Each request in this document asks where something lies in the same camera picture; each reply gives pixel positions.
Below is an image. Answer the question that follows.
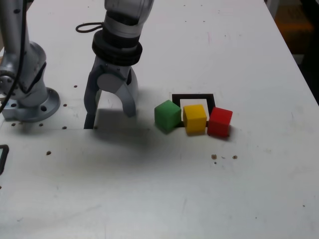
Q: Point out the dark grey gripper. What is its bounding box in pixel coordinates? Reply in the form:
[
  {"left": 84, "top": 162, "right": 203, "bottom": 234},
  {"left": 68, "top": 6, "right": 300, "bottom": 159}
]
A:
[{"left": 83, "top": 56, "right": 140, "bottom": 118}]

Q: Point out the green cube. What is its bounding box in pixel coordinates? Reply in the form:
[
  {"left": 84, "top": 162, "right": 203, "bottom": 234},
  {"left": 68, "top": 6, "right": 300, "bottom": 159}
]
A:
[{"left": 154, "top": 100, "right": 182, "bottom": 134}]

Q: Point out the yellow cube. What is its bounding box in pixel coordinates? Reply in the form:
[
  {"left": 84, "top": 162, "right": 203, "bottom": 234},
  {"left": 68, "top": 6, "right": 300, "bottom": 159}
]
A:
[{"left": 183, "top": 104, "right": 207, "bottom": 136}]

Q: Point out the red cube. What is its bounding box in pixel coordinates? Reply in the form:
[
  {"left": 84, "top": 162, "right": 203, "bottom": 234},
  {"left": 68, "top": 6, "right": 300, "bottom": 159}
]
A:
[{"left": 207, "top": 107, "right": 234, "bottom": 138}]

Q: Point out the black tape square outline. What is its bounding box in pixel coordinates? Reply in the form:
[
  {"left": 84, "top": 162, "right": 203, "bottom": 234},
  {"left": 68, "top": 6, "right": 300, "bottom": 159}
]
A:
[{"left": 171, "top": 93, "right": 216, "bottom": 127}]

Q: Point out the black tape strip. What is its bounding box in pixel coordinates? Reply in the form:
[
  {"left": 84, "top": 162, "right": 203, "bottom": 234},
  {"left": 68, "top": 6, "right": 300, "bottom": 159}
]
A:
[{"left": 84, "top": 113, "right": 97, "bottom": 129}]

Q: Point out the black cable loop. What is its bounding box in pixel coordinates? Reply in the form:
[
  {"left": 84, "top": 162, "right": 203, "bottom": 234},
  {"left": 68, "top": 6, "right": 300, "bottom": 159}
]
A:
[{"left": 75, "top": 21, "right": 104, "bottom": 33}]

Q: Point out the long black cable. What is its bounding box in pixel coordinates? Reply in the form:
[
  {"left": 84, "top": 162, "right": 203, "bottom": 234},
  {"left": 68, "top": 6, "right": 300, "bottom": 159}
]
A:
[{"left": 0, "top": 0, "right": 29, "bottom": 113}]

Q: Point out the small black square frame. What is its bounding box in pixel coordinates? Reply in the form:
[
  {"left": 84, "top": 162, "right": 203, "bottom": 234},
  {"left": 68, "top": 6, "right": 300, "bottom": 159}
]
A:
[{"left": 0, "top": 144, "right": 10, "bottom": 176}]

